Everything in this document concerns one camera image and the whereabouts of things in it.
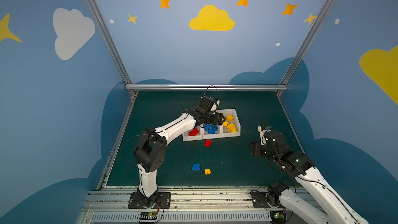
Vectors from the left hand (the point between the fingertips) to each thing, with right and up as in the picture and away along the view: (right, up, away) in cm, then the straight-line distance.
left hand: (220, 117), depth 88 cm
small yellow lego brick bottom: (-8, -29, -6) cm, 31 cm away
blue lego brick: (-5, -8, +11) cm, 15 cm away
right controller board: (+26, -47, -15) cm, 56 cm away
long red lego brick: (-15, -10, +9) cm, 20 cm away
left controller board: (-37, -47, -15) cm, 62 cm away
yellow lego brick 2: (+5, -5, +13) cm, 15 cm away
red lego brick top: (-7, -17, +6) cm, 19 cm away
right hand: (+17, -12, -12) cm, 23 cm away
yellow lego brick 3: (+8, -7, +11) cm, 15 cm away
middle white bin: (-1, -11, +5) cm, 12 cm away
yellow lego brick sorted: (+9, -9, +8) cm, 15 cm away
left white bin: (-21, -13, +6) cm, 25 cm away
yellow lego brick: (+8, -2, +16) cm, 18 cm away
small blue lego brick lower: (-14, -27, -4) cm, 31 cm away
